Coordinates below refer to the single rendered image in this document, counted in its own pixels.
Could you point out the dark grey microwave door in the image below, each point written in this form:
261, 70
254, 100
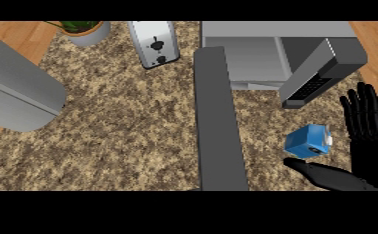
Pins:
218, 121

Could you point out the silver toaster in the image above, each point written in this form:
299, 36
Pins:
155, 44

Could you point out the large grey rounded appliance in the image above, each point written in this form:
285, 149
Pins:
23, 91

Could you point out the potted green plant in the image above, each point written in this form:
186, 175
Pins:
84, 31

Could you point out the grey microwave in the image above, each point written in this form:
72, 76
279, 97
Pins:
295, 54

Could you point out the blue milk carton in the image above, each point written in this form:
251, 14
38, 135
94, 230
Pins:
304, 143

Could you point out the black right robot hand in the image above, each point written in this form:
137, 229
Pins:
361, 164

